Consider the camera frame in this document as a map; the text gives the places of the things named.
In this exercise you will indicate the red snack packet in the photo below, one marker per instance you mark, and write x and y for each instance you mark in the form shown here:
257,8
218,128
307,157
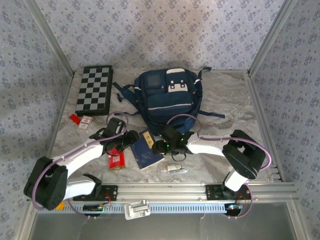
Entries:
116,162

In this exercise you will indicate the dark blue book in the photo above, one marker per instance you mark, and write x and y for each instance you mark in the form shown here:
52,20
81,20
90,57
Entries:
146,155

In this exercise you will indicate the navy blue backpack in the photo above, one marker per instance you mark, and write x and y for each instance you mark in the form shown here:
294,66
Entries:
170,105

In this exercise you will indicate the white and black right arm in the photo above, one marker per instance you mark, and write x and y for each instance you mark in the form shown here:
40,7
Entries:
207,147

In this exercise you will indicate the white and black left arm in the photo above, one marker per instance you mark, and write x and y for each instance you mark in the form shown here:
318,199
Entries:
82,151

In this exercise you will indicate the clear plastic pouch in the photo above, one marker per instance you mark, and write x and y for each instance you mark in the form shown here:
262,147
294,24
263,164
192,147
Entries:
172,169

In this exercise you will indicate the blue white playing card box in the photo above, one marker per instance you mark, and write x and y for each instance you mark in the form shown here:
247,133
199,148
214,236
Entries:
85,123

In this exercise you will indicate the small red block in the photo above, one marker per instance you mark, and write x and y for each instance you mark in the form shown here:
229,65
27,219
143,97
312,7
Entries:
75,119

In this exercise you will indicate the black folding chessboard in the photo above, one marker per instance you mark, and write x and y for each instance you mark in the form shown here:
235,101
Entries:
93,91

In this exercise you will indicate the small circuit board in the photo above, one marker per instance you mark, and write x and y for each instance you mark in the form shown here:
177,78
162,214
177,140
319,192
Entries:
93,208
233,207

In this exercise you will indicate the grey metal panel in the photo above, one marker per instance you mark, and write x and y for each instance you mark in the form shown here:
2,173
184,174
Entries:
162,228

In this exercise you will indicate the small orange block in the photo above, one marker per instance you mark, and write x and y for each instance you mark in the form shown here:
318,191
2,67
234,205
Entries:
60,206

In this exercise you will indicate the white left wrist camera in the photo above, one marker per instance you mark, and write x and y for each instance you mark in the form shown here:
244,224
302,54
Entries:
120,127

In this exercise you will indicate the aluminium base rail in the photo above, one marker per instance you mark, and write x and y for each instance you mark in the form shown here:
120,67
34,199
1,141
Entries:
162,191

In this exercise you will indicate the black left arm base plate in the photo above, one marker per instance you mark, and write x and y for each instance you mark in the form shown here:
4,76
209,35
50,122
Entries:
112,192

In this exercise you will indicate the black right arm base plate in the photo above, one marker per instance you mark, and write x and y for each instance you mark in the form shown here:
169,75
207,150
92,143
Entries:
212,192

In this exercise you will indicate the aluminium side rail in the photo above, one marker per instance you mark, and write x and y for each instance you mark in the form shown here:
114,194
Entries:
63,100
260,112

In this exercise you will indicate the white plastic bracket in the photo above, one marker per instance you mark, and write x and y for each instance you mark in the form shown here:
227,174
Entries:
137,209

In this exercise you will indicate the aluminium frame post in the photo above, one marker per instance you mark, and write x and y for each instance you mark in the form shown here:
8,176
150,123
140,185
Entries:
272,37
50,37

